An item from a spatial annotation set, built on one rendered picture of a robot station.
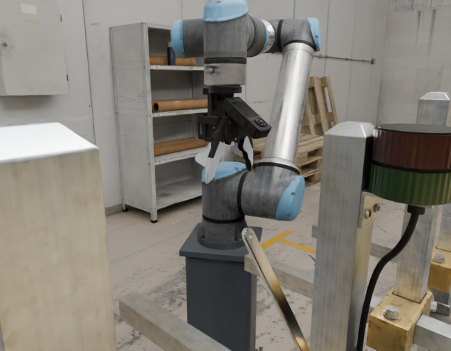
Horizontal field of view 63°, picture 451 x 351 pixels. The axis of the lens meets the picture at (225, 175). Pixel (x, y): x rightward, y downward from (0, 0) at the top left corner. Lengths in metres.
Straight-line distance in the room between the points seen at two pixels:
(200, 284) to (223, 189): 0.34
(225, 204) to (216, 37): 0.61
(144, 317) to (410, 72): 8.13
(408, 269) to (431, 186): 0.33
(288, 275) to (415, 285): 0.19
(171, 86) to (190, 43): 2.71
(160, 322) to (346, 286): 0.25
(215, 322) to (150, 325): 0.89
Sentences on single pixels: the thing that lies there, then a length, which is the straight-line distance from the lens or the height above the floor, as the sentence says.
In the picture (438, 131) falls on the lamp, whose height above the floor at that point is 1.12.
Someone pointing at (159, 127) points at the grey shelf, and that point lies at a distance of 3.57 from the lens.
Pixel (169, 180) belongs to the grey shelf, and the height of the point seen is 0.18.
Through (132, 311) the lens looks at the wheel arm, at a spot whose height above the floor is 0.86.
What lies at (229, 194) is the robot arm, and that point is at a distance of 1.20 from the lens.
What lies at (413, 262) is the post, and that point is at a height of 0.91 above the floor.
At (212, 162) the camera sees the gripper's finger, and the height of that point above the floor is 0.99.
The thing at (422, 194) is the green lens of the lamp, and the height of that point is 1.08.
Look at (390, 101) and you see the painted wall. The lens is 8.54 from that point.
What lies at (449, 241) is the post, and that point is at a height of 0.85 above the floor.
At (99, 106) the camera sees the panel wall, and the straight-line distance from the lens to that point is 3.22.
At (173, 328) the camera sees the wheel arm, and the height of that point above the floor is 0.86.
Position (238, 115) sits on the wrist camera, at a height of 1.08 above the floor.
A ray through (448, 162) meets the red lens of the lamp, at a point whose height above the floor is 1.10.
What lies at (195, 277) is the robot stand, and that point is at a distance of 1.32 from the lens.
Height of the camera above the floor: 1.16
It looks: 15 degrees down
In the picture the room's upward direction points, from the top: straight up
